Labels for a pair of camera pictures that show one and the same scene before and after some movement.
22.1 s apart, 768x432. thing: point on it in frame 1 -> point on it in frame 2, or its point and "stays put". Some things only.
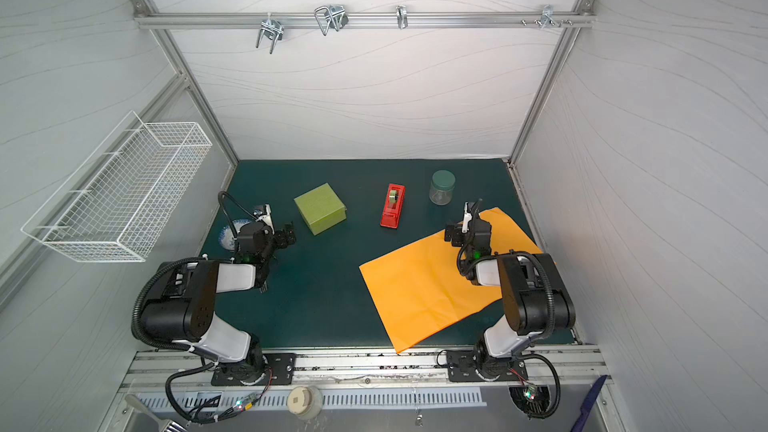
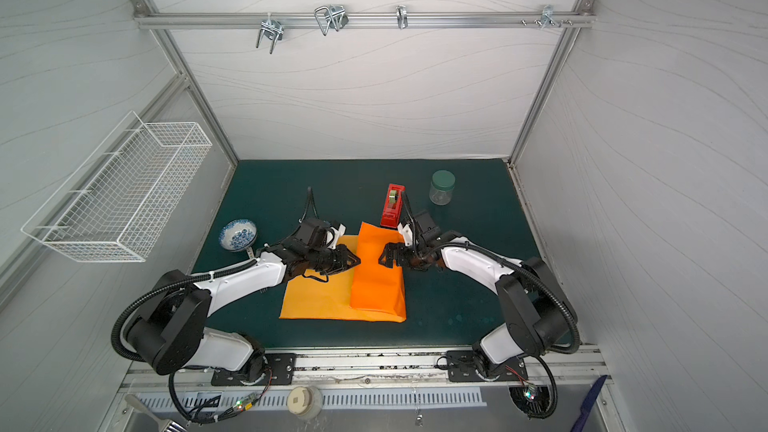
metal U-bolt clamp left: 274,27 stays put
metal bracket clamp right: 548,17 stays put
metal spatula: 166,425 stays put
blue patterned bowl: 226,236 stays put
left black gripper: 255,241 -> 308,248
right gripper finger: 467,217 -> 398,252
